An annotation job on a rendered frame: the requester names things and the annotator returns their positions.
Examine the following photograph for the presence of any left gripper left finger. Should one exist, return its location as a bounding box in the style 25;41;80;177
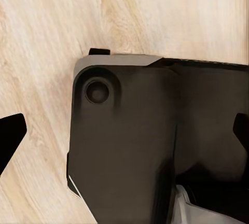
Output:
0;113;27;175

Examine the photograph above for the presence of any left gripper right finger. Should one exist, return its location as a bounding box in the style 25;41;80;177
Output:
233;113;249;154

